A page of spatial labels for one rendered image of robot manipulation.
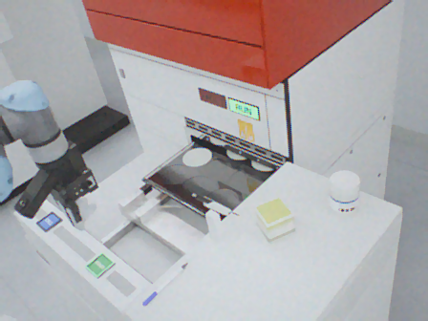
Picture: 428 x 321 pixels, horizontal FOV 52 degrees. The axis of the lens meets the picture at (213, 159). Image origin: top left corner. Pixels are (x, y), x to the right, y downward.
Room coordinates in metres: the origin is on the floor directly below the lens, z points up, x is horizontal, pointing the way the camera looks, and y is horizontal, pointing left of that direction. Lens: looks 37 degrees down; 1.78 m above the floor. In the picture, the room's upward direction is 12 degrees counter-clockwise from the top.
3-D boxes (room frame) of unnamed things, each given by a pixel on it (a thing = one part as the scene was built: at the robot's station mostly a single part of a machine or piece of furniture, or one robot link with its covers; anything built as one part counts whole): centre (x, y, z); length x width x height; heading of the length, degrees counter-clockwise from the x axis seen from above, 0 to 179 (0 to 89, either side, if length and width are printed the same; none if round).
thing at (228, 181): (1.10, -0.02, 0.90); 0.34 x 0.34 x 0.01; 39
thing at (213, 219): (0.76, 0.02, 1.03); 0.06 x 0.04 x 0.13; 129
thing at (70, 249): (0.84, 0.41, 0.89); 0.55 x 0.09 x 0.14; 39
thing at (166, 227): (0.92, 0.18, 0.87); 0.36 x 0.08 x 0.03; 39
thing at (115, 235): (1.07, 0.21, 0.84); 0.50 x 0.02 x 0.03; 129
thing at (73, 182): (0.75, 0.31, 1.25); 0.09 x 0.08 x 0.12; 129
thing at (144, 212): (0.98, 0.23, 0.89); 0.08 x 0.03 x 0.03; 129
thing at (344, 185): (0.76, -0.30, 1.01); 0.07 x 0.07 x 0.10
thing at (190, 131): (1.16, -0.07, 0.89); 0.44 x 0.02 x 0.10; 39
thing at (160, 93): (1.31, 0.04, 1.02); 0.82 x 0.03 x 0.40; 39
